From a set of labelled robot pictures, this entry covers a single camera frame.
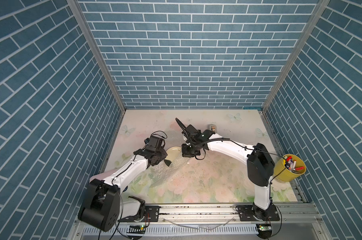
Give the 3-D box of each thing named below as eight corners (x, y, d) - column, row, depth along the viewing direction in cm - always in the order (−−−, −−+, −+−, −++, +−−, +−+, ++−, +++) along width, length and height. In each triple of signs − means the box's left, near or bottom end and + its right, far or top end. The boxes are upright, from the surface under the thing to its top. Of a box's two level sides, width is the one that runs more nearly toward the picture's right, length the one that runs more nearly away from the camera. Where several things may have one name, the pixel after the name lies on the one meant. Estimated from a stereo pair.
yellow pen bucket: (273, 184, 85) (287, 174, 74) (267, 165, 93) (278, 154, 81) (294, 184, 86) (311, 174, 74) (286, 165, 93) (300, 154, 81)
